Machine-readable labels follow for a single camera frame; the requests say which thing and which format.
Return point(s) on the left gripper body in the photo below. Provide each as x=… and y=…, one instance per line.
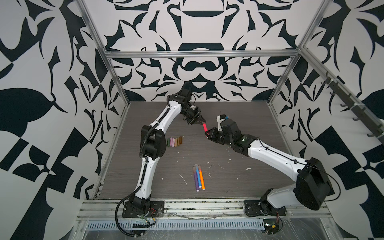
x=190, y=116

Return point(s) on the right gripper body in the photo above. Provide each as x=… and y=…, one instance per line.
x=218, y=137

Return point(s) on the orange marker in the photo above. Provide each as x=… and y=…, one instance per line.
x=201, y=178

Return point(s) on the purple marker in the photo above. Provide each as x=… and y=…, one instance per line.
x=196, y=179

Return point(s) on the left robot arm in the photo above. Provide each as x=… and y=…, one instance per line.
x=154, y=144

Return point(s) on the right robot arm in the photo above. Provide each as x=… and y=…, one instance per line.
x=311, y=182

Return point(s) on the blue marker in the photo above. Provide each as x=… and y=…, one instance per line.
x=198, y=176

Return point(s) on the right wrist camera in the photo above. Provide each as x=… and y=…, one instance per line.
x=220, y=119

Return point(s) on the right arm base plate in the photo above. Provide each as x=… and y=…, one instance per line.
x=255, y=208

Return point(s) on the white slotted cable duct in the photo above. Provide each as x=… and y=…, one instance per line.
x=185, y=224

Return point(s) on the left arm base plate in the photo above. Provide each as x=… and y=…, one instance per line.
x=142, y=208

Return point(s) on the black hook rail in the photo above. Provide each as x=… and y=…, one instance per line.
x=361, y=111

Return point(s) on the aluminium front rail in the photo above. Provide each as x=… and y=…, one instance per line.
x=174, y=208

